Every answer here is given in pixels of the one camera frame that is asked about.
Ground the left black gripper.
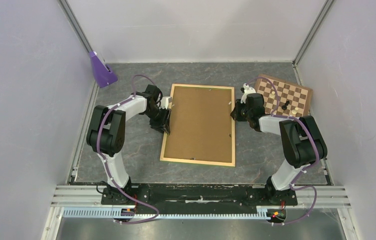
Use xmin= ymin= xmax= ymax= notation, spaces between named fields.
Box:
xmin=143 ymin=106 xmax=172 ymax=135

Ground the brown frame backing board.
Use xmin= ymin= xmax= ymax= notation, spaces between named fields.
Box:
xmin=163 ymin=86 xmax=234 ymax=164

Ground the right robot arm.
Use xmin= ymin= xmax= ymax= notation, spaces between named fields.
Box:
xmin=230 ymin=93 xmax=328 ymax=204

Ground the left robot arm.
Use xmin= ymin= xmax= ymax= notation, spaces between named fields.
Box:
xmin=86 ymin=84 xmax=172 ymax=204

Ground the white chess piece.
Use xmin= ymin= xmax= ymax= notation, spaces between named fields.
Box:
xmin=269 ymin=91 xmax=276 ymax=99
xmin=291 ymin=107 xmax=299 ymax=116

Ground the black chess piece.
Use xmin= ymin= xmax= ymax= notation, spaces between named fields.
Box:
xmin=281 ymin=100 xmax=290 ymax=111

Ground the wooden chessboard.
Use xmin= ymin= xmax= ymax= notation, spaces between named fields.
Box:
xmin=254 ymin=74 xmax=313 ymax=117

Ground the purple plastic stand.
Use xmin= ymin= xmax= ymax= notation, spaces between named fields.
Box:
xmin=89 ymin=51 xmax=118 ymax=88

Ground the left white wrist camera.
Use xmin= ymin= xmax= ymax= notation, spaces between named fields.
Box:
xmin=158 ymin=96 xmax=172 ymax=109

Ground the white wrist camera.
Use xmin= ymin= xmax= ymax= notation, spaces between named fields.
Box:
xmin=240 ymin=83 xmax=256 ymax=104
xmin=158 ymin=96 xmax=172 ymax=109

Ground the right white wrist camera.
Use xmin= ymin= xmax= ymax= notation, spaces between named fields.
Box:
xmin=240 ymin=83 xmax=256 ymax=104

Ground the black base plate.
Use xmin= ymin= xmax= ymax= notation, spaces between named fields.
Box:
xmin=101 ymin=183 xmax=298 ymax=215

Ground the white slotted cable duct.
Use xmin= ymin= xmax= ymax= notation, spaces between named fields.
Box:
xmin=63 ymin=207 xmax=278 ymax=220

